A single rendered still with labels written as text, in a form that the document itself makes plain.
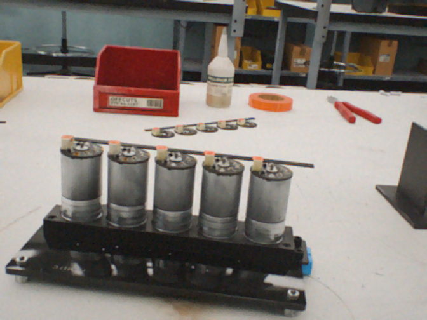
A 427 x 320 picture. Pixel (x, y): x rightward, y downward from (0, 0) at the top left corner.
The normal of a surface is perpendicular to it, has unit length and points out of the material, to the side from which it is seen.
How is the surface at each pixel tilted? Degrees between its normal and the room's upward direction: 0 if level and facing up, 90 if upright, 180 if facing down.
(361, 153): 0
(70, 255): 0
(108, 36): 90
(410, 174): 90
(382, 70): 90
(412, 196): 90
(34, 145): 0
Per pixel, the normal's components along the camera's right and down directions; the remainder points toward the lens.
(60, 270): 0.09, -0.93
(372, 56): -0.96, 0.04
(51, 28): 0.19, 0.36
